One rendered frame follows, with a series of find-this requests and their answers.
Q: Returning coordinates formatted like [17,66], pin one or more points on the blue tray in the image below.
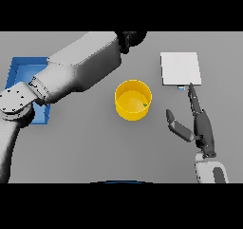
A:
[22,71]

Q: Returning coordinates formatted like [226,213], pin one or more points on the yellow bowl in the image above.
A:
[133,100]

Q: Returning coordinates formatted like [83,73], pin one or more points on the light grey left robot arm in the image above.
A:
[82,65]

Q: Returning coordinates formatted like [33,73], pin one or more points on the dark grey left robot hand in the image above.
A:
[131,38]

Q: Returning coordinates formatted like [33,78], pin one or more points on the pale square measuring scale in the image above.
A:
[180,68]

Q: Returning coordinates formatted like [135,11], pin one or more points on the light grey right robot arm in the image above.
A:
[207,172]

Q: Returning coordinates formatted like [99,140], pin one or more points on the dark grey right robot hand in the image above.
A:
[202,125]

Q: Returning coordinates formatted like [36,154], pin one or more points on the green nut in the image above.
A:
[145,104]

